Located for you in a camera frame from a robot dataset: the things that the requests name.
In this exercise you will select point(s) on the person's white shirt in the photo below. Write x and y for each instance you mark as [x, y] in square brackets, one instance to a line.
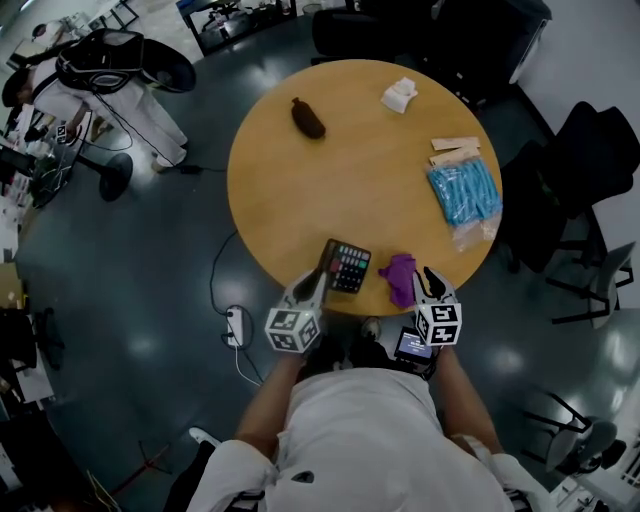
[360, 440]

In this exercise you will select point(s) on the person's left forearm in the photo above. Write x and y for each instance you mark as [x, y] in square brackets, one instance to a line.
[267, 402]

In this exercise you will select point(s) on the black metal cart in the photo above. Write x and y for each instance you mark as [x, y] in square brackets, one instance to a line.
[235, 22]

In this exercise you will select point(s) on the person's right forearm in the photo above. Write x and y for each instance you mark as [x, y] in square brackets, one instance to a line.
[467, 400]

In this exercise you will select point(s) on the purple cloth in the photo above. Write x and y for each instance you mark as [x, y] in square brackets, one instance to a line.
[398, 280]

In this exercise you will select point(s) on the light wooden stick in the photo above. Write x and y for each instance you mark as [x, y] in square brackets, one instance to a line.
[452, 155]
[455, 143]

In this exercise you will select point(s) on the bag of blue items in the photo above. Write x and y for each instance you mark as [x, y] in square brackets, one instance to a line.
[465, 192]

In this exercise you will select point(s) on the black round-base stand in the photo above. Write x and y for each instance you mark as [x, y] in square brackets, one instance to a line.
[102, 167]

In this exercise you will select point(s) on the black calculator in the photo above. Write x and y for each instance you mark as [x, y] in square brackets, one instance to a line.
[349, 267]

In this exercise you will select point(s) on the black office chair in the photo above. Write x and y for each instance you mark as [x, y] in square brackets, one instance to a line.
[570, 185]

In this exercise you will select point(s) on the small screen device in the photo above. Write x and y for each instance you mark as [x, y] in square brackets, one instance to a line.
[413, 345]

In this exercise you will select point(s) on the black tripod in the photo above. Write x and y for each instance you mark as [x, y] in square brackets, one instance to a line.
[145, 462]

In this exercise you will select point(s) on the white power strip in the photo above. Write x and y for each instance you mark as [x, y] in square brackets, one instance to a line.
[235, 326]

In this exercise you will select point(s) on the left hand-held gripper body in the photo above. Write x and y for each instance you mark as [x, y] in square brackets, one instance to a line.
[292, 325]

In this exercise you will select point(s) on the person's shoe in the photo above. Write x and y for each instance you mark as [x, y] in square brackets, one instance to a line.
[370, 327]

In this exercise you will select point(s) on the black backpack rig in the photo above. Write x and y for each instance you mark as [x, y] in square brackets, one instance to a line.
[115, 62]

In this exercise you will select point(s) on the white crumpled tissue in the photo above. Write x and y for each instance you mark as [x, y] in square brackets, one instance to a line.
[399, 94]

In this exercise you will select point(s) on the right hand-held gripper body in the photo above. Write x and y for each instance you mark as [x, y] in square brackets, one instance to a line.
[436, 315]

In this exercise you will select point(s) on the brown pouch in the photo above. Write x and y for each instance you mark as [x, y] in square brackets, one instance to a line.
[307, 119]

